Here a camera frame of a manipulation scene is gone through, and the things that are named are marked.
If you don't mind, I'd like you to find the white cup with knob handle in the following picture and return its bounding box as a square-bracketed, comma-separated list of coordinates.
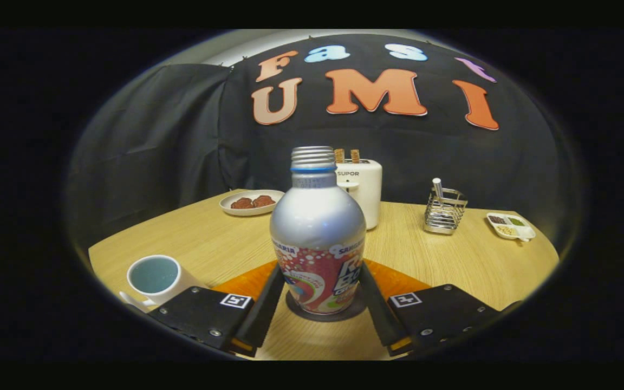
[119, 255, 207, 315]

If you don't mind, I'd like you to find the white toaster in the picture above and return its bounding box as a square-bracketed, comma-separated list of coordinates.
[335, 159, 383, 230]

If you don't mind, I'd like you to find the white oval plate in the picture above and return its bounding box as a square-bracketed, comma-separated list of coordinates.
[219, 189, 285, 217]

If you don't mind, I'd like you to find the silver juice bottle red label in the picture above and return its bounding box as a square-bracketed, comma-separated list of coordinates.
[270, 146, 367, 315]

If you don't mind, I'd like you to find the dark round coaster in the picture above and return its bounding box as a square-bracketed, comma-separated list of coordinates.
[285, 287, 368, 323]

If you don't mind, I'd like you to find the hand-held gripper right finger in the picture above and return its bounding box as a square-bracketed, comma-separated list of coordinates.
[360, 262, 502, 358]

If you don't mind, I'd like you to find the white divided condiment dish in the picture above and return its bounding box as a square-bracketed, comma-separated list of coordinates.
[486, 212, 536, 242]

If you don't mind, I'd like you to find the wooden table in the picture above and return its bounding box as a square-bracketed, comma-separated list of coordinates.
[89, 188, 560, 361]

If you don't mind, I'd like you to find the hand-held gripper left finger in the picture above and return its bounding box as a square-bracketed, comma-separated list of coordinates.
[147, 263, 285, 358]

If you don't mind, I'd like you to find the clear juice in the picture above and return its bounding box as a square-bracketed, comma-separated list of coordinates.
[130, 258, 179, 294]

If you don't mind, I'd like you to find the metal wire holder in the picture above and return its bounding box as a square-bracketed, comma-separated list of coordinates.
[424, 187, 469, 235]

